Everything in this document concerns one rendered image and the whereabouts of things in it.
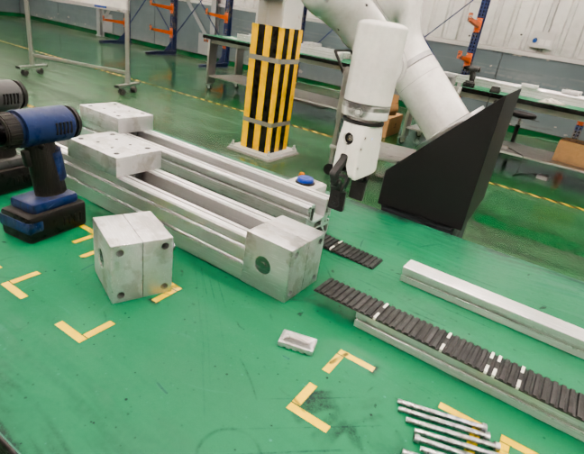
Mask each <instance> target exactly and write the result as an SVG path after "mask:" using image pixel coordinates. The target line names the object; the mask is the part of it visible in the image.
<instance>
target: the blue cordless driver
mask: <svg viewBox="0 0 584 454"><path fill-rule="evenodd" d="M81 131H82V120H81V117H80V115H79V113H78V111H77V110H76V109H75V108H74V107H72V106H71V105H61V104H59V105H51V106H43V107H34V108H26V109H17V110H10V111H8V112H1V113H0V150H12V149H17V148H20V149H22V148H24V150H21V151H20V152H21V156H22V159H23V165H24V166H25V167H27V168H29V171H30V175H31V180H32V186H33V191H30V192H26V193H23V194H19V195H14V196H12V197H11V205H8V206H5V207H3V208H2V209H1V212H0V223H2V224H3V228H4V231H5V233H8V234H10V235H12V236H14V237H15V238H18V239H20V240H22V241H25V242H28V243H36V242H38V241H42V240H45V239H48V238H49V237H52V236H54V235H57V234H60V233H62V232H65V231H68V230H71V229H73V228H76V227H78V226H80V225H82V224H85V223H86V206H85V202H84V201H83V200H80V199H78V195H77V193H76V192H74V191H71V190H69V189H67V186H66V182H65V178H66V177H67V173H66V169H65V165H64V161H63V157H62V152H61V148H60V146H58V145H56V144H55V142H57V141H65V140H70V139H72V138H76V137H77V136H78V135H79V134H80V133H81Z"/></svg>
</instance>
